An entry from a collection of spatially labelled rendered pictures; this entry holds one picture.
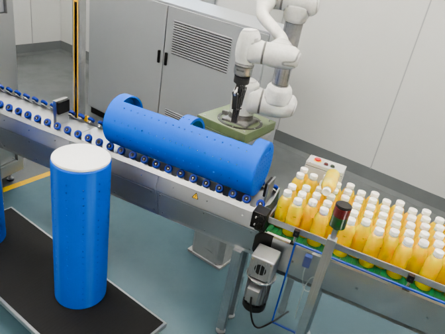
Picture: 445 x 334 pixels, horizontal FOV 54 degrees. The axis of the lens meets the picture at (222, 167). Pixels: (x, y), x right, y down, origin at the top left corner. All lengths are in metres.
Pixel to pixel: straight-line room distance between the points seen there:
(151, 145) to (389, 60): 2.91
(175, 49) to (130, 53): 0.61
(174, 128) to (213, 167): 0.28
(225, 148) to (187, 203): 0.39
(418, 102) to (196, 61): 2.13
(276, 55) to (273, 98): 0.68
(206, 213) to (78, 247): 0.67
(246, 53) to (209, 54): 1.97
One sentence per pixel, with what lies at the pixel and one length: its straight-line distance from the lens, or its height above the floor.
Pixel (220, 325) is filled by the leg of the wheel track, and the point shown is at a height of 0.06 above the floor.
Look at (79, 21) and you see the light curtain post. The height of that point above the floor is 1.47.
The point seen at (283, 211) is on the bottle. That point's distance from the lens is 2.07.
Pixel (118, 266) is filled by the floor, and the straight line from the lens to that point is 3.13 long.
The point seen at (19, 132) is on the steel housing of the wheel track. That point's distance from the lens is 2.91.
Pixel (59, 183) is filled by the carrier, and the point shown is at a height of 0.94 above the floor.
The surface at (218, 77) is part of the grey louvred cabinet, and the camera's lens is 3.94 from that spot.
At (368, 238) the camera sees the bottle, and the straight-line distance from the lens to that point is 2.01.
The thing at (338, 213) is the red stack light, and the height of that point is 1.23.
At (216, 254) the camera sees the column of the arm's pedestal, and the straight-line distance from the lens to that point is 3.14.
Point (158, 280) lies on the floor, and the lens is 3.04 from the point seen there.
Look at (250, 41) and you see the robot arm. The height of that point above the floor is 1.69.
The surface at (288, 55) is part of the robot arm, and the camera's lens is 1.99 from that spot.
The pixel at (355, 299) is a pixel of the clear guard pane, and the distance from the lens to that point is 2.07.
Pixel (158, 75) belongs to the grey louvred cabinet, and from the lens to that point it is 4.41.
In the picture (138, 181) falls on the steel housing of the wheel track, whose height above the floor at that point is 0.84.
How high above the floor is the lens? 2.09
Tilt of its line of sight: 28 degrees down
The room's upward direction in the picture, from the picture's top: 10 degrees clockwise
